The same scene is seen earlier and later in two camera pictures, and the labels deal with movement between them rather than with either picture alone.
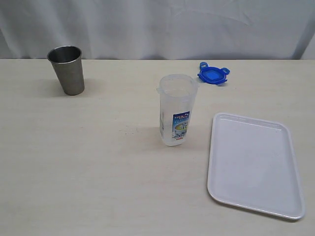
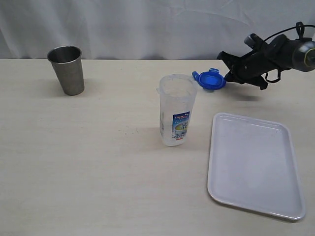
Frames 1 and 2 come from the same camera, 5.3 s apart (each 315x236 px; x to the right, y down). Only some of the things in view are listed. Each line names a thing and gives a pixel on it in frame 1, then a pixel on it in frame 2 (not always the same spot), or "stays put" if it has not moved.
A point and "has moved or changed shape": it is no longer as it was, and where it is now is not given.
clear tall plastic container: [177, 97] stays put
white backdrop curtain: [159, 29] stays put
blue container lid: [212, 75] has moved or changed shape
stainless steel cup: [67, 63] stays put
